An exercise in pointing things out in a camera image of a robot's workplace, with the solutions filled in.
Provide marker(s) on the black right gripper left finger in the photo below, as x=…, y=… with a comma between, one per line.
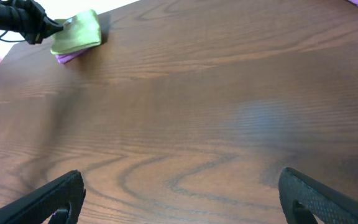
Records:
x=59, y=201

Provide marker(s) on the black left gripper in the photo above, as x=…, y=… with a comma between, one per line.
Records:
x=28, y=18

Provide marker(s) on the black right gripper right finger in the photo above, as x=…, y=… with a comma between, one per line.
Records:
x=305, y=200

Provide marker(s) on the light green cloth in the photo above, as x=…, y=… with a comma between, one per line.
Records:
x=79, y=32

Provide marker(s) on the folded purple cloth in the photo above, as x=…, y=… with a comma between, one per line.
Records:
x=64, y=58

